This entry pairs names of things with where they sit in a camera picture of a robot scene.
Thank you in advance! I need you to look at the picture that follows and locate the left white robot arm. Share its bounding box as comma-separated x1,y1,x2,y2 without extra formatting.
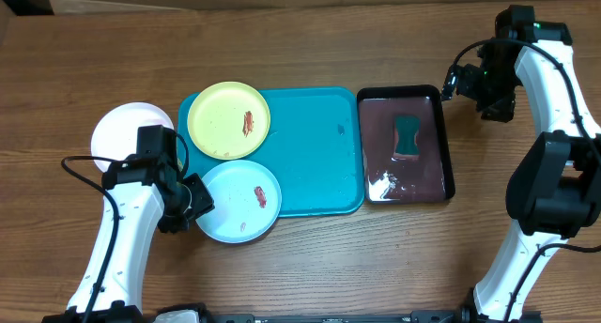
43,125,214,322

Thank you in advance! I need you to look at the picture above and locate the yellow plate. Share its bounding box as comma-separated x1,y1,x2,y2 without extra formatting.
187,82,270,161

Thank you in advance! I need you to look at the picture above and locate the light blue plate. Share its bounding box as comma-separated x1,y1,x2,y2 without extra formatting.
196,160,282,244

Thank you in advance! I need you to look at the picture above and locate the black tray with dirty water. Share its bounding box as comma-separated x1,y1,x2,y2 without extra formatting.
357,85,455,204

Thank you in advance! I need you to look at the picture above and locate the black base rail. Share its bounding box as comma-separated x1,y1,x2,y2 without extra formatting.
152,303,544,323

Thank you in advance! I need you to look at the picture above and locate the white plate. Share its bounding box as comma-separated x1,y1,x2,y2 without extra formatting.
90,102,174,161

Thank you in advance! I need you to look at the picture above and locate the teal plastic tray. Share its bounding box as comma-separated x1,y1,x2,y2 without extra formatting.
178,86,365,218

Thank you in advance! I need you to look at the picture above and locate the green sponge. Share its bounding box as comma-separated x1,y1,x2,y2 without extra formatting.
393,115,420,160

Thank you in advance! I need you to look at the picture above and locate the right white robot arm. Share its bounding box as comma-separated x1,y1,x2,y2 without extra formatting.
440,5,600,322

